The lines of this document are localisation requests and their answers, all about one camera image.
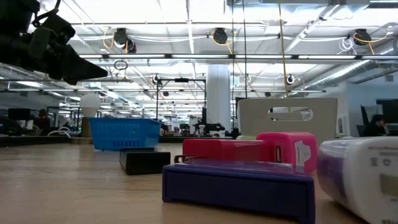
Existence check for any black rectangular box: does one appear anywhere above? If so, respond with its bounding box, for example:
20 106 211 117
119 147 171 176

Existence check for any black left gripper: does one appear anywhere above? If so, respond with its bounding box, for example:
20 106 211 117
12 14 108 85

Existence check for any blue plastic basket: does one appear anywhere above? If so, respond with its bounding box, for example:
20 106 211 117
89 117 162 152

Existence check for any background computer monitor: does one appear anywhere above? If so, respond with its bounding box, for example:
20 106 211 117
7 108 32 121
376 98 398 124

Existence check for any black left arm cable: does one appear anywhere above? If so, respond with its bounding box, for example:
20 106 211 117
32 0 62 28

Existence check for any black hanging cable coil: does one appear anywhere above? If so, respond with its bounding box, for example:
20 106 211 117
113 59 129 71

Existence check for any black background rig frame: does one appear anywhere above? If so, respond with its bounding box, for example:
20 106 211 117
155 77 208 131

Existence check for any black aluminium table frame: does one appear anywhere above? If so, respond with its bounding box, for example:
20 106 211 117
0 135 237 147

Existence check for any white building column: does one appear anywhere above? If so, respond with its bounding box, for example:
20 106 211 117
206 63 231 131

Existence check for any black background chair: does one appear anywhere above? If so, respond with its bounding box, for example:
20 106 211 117
359 105 371 127

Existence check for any white plastic bin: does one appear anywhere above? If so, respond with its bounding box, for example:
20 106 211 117
238 98 338 146

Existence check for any white background hose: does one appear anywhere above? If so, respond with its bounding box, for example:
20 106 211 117
46 126 73 138

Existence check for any person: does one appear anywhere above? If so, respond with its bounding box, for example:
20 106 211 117
362 114 389 137
34 108 52 135

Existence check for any dark blue box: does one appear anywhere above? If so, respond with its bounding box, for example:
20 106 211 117
161 154 317 224

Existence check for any red block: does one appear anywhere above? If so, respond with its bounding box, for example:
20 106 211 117
182 139 265 162

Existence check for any pink USB charger cube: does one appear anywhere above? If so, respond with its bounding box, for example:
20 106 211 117
256 132 318 172

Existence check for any silver ceiling air duct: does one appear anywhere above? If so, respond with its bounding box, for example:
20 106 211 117
298 46 398 91

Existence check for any black ceiling cord reel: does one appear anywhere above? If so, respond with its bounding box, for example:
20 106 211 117
210 27 234 54
102 27 137 54
338 27 392 56

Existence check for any thin yellow cord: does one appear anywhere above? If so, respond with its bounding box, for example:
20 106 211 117
277 0 289 98

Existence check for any white purple charger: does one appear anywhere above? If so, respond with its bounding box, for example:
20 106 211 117
316 136 398 224

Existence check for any black ceiling light rail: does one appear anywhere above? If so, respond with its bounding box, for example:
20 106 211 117
77 53 398 60

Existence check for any white bulb lamp wooden base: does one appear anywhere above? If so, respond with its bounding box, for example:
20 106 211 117
70 92 101 145

